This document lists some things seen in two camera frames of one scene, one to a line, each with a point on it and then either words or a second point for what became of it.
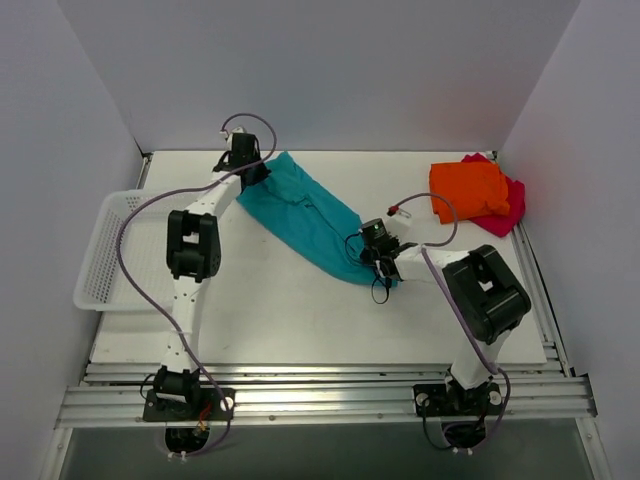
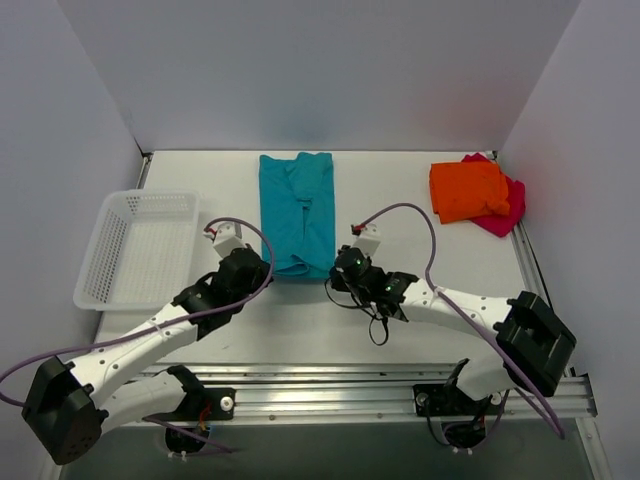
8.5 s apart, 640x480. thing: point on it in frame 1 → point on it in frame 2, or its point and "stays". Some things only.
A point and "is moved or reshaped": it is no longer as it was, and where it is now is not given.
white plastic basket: x=103 y=285 stays
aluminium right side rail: x=539 y=294 stays
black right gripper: x=368 y=255 → x=343 y=270
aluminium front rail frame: x=113 y=395 stays
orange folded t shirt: x=474 y=190 stays
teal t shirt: x=288 y=200 is moved or reshaped
